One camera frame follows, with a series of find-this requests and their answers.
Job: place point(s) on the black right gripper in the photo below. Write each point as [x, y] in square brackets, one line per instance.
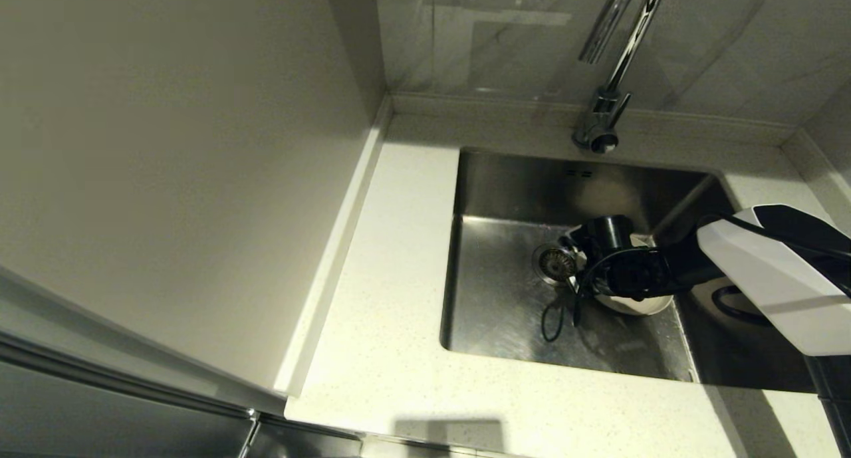
[592, 242]

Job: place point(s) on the cream round plate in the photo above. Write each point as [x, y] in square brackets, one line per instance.
[638, 305]

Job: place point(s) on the stainless steel sink basin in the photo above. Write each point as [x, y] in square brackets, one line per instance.
[505, 332]

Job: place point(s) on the round metal drain strainer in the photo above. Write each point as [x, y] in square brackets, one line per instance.
[556, 264]

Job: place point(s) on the chrome gooseneck faucet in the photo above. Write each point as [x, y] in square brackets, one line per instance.
[595, 129]

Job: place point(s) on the beige tall cabinet side panel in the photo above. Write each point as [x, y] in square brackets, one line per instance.
[166, 179]

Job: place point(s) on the grey glossy cabinet front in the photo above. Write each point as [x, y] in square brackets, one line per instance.
[100, 411]

